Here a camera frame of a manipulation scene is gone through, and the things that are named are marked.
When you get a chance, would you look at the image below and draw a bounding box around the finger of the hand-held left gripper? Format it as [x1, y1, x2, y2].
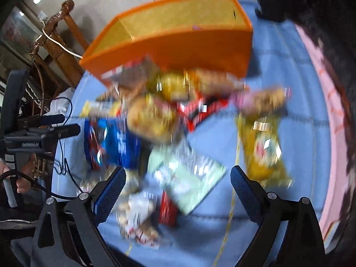
[44, 124, 82, 140]
[18, 114, 65, 129]

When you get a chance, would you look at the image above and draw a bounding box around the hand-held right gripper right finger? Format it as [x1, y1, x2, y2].
[230, 165, 326, 267]

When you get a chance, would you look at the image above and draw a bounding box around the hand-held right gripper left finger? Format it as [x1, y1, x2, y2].
[28, 166, 127, 267]

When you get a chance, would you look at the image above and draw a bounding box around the yellow green snack packet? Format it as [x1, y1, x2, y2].
[238, 115, 294, 185]

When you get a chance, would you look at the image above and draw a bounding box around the blue snack packet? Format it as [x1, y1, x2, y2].
[84, 117, 140, 171]

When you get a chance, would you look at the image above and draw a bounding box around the pale green snack packet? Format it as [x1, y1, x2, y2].
[147, 142, 228, 215]

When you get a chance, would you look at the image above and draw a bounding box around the red snack packet white print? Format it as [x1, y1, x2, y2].
[159, 190, 179, 226]

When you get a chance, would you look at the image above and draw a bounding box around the brown bread packet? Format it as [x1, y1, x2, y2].
[126, 95, 178, 143]

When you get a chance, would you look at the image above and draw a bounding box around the red black snack packet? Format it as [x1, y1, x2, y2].
[178, 96, 230, 132]

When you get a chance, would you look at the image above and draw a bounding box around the pink cracker packet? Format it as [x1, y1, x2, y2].
[229, 87, 291, 116]

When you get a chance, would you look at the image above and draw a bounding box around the yellow bun packet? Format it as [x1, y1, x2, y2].
[150, 71, 195, 101]

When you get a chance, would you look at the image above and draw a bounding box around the brown pastry packet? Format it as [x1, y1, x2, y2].
[195, 69, 246, 95]

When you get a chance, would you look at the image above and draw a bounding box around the orange cardboard box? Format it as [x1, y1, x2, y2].
[79, 0, 254, 88]

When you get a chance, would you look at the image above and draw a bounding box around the person's left hand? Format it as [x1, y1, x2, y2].
[0, 156, 37, 194]

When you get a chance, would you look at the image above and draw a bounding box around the white plastic bag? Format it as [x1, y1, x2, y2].
[50, 87, 76, 115]

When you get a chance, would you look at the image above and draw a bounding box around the person's dark jacket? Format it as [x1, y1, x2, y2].
[0, 197, 43, 232]

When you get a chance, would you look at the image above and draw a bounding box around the carved wooden chair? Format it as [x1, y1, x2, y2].
[28, 0, 90, 117]

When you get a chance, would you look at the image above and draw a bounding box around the framed glass panel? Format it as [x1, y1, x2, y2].
[0, 6, 42, 62]

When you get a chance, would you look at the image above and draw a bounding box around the blue checked tablecloth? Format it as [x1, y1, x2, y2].
[51, 0, 333, 267]

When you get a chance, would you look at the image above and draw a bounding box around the pink cloth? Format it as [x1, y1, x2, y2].
[295, 25, 354, 247]

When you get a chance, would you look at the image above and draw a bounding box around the black carved furniture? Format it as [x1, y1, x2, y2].
[255, 0, 356, 95]

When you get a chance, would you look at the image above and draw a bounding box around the black cable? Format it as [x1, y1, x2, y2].
[51, 97, 84, 194]

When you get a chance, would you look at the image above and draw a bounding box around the white power cable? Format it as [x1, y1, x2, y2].
[36, 19, 85, 59]

